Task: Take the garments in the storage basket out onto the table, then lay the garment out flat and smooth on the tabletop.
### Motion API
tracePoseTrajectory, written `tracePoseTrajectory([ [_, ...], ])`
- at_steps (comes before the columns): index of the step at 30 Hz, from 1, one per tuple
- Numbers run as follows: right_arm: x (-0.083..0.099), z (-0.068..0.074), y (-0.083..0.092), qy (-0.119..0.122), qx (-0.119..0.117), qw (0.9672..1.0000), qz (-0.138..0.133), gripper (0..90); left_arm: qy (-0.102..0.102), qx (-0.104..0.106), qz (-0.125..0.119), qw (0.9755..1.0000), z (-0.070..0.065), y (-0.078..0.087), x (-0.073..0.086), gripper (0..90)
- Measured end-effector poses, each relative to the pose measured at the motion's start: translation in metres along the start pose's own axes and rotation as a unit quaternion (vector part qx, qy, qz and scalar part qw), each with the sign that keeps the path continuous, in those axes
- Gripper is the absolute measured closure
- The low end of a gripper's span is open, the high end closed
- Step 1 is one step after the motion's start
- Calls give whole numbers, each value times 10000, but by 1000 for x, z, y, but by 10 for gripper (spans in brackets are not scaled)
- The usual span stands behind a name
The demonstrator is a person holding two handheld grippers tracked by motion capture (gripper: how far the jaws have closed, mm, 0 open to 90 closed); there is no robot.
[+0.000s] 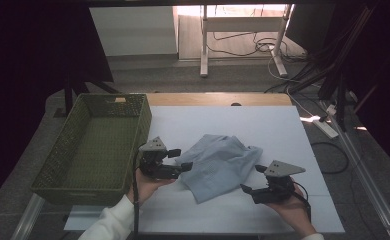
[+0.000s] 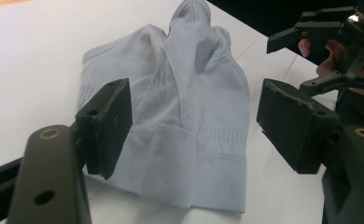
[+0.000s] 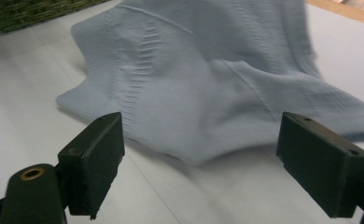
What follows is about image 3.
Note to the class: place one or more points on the light blue knit vest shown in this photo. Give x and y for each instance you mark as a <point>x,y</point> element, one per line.
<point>202,93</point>

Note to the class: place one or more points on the white table mat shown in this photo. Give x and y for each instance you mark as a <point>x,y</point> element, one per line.
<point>30,109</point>

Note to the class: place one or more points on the green woven basket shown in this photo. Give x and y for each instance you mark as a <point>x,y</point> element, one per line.
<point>21,12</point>

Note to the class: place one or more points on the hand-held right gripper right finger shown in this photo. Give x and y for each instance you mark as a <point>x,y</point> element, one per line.
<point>323,168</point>

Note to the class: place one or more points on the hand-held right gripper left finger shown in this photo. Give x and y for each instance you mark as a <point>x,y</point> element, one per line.
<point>90,165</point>

